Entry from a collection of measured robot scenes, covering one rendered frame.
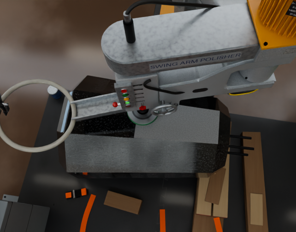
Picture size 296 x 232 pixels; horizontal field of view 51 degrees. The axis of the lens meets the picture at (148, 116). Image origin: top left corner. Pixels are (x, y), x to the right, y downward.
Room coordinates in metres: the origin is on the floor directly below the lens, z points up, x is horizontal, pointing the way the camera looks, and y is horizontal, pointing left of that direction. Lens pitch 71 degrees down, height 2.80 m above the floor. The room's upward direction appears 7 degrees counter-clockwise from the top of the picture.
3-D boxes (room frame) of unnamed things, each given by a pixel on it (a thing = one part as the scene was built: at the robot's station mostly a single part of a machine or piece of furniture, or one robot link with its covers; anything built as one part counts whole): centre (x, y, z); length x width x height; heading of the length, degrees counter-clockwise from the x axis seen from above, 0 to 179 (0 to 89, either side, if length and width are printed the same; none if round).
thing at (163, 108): (0.63, -0.09, 1.18); 0.15 x 0.10 x 0.15; 91
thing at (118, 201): (0.21, 0.30, 0.07); 0.30 x 0.12 x 0.12; 67
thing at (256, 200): (0.02, -0.79, 0.10); 0.25 x 0.10 x 0.01; 167
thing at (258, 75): (0.75, -0.63, 1.32); 0.19 x 0.19 x 0.20
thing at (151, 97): (0.75, -0.05, 1.30); 0.36 x 0.22 x 0.45; 91
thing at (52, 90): (1.33, 0.87, 0.08); 0.10 x 0.10 x 0.13
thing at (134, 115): (0.75, 0.03, 0.83); 0.21 x 0.21 x 0.01
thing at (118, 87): (0.63, 0.10, 1.35); 0.08 x 0.03 x 0.28; 91
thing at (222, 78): (0.74, -0.36, 1.28); 0.74 x 0.23 x 0.49; 91
